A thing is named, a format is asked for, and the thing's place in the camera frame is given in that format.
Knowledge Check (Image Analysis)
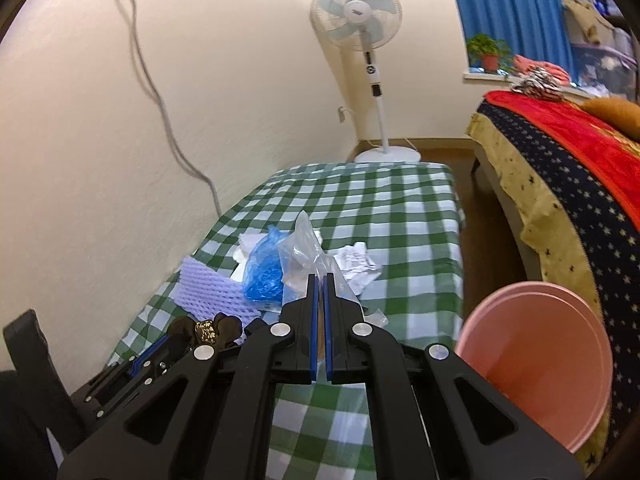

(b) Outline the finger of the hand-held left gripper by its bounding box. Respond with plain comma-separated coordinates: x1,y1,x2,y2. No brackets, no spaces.
127,335,195,378
227,318,275,350

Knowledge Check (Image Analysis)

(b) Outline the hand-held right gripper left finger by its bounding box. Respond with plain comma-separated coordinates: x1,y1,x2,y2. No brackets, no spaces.
56,273,319,480

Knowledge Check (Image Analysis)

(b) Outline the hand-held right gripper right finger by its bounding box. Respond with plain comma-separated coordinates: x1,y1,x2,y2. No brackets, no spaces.
324,273,585,480

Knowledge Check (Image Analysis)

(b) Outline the dark brown gold wrapper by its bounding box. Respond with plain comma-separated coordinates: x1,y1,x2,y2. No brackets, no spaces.
167,312,243,351

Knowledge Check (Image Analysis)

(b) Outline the purple foam fruit net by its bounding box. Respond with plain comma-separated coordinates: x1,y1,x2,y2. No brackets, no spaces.
172,255,263,323

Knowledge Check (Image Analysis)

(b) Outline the clear plastic bag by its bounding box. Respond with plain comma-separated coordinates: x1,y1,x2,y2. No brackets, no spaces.
276,210,388,328

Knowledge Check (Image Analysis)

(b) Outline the pink plastic bucket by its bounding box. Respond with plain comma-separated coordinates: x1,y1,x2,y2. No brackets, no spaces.
454,282,615,453

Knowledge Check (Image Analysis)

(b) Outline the blue plastic bag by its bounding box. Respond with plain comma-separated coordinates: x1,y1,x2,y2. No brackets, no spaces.
242,225,291,303

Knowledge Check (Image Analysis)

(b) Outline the crumpled white paper receipt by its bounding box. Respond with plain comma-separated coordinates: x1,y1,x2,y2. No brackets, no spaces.
332,241,382,296

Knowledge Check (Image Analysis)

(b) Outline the green checked tablecloth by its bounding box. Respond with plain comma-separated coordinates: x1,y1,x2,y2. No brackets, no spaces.
107,161,468,480

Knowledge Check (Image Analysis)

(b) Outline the bed with star blanket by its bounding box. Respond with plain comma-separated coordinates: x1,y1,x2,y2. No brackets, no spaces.
467,112,611,471

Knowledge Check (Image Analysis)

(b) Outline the navy star blanket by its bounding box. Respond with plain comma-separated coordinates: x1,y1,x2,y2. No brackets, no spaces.
472,105,640,391

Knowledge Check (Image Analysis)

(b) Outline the white windowsill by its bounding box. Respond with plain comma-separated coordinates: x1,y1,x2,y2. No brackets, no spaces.
462,71,601,98

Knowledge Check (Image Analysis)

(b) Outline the red blanket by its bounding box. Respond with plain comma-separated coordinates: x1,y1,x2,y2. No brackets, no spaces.
482,89,640,241

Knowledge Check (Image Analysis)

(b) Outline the potted green plant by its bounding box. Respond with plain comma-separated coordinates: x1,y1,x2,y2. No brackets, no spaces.
465,34,516,75

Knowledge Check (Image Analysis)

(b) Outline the white standing fan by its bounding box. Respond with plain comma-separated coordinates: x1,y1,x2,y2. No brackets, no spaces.
309,0,422,164

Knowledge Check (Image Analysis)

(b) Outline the black white striped cloth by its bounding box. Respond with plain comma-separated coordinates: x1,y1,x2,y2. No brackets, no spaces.
510,67,563,103

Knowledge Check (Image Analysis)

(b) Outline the brown pillow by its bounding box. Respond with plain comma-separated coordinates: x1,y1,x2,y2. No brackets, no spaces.
582,96,640,141

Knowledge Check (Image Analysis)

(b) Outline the blue curtain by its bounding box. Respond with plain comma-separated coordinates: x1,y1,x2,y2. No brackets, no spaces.
442,0,601,81

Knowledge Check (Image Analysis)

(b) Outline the clear storage box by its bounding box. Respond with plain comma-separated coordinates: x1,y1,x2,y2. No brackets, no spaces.
570,42,638,101

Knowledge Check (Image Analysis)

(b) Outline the beige printed cloth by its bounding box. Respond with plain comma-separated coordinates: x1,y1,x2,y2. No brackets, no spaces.
562,0,616,46

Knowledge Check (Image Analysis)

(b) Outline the grey bed frame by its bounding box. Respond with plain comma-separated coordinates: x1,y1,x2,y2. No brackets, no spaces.
472,150,546,281

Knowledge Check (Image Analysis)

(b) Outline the grey wall cable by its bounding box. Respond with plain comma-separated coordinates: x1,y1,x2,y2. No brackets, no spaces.
111,0,223,218

